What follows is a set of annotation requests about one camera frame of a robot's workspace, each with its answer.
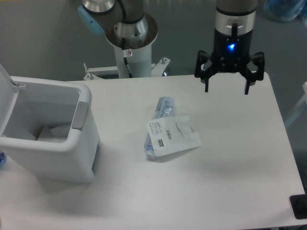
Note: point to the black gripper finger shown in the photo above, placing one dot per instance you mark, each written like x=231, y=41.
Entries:
x=257, y=74
x=204, y=74

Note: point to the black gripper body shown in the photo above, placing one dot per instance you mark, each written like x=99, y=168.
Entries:
x=231, y=53

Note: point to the crushed clear plastic bottle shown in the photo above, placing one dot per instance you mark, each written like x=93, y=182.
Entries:
x=164, y=108

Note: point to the white plastic packaging bag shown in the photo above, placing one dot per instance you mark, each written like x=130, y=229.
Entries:
x=169, y=135

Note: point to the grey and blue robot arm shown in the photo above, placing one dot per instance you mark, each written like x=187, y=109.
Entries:
x=131, y=31

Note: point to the white open trash can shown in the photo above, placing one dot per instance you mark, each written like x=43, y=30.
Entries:
x=47, y=126

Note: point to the blue plastic bag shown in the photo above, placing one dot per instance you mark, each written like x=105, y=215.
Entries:
x=283, y=10

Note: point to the black device at table edge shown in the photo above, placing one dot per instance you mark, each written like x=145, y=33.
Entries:
x=299, y=206

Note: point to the blue bottle cap at left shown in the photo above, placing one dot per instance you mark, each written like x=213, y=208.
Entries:
x=2, y=158

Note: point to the white metal base frame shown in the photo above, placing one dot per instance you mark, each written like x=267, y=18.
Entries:
x=157, y=70

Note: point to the white frame at right edge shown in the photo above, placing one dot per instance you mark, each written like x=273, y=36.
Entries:
x=298, y=108

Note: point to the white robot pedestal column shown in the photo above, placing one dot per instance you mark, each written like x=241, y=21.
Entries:
x=139, y=60

